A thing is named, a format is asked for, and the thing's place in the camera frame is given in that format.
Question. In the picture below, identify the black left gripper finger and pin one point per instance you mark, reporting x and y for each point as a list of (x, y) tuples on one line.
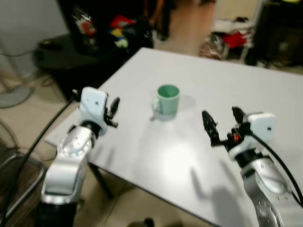
[(117, 105), (111, 109)]

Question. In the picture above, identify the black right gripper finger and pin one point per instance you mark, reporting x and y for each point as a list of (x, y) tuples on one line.
[(210, 127), (238, 116)]

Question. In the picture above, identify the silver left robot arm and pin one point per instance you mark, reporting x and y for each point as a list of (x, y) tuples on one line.
[(66, 165)]

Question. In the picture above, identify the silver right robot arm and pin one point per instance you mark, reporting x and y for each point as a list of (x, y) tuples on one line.
[(265, 184)]

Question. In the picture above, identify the green ceramic mug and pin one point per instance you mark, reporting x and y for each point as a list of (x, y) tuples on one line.
[(167, 100)]

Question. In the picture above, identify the black table leg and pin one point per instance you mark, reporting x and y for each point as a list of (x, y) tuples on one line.
[(100, 182)]

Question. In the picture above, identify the white crumpled item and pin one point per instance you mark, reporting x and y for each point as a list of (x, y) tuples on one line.
[(122, 43)]

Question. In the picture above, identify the black low furniture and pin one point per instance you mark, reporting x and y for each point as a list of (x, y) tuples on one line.
[(71, 61)]

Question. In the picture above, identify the yellow packet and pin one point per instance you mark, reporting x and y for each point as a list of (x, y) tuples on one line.
[(117, 33)]

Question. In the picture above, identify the clear shiny plastic bag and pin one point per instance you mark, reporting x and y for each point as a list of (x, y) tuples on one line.
[(211, 47)]

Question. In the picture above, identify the red cloth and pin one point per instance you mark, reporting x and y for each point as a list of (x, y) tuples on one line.
[(235, 39)]

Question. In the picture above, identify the red packet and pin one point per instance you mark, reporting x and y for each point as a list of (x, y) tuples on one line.
[(122, 21)]

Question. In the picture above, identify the shiny snack bag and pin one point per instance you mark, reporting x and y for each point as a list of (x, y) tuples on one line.
[(85, 26)]

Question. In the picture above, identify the white shelf rack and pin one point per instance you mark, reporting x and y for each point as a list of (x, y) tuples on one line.
[(232, 24)]

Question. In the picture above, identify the black cabinet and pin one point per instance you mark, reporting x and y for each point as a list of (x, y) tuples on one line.
[(279, 33)]

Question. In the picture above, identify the person legs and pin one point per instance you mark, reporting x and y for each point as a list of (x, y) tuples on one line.
[(158, 19)]

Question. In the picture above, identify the round fan base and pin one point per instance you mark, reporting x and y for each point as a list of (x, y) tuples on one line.
[(14, 97)]

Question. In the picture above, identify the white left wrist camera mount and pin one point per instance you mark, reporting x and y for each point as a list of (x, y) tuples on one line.
[(92, 105)]

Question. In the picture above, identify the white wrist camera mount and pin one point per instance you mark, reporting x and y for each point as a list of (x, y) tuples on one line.
[(260, 126), (92, 105)]

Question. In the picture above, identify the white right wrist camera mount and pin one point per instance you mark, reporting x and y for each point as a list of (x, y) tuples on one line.
[(260, 126)]

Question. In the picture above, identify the metal frame chair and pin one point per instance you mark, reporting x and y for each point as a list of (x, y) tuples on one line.
[(16, 170)]

